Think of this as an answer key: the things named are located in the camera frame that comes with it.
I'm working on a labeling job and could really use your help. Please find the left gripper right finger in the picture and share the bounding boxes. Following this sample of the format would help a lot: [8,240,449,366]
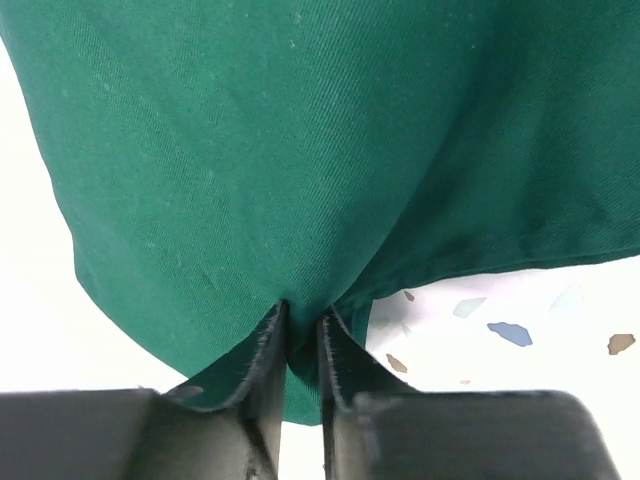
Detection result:
[317,308,620,480]

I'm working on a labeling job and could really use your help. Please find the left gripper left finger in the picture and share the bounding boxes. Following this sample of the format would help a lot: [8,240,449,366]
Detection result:
[1,301,289,479]

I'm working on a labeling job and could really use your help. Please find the green surgical cloth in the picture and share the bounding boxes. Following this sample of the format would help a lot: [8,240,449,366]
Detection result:
[1,1,639,425]

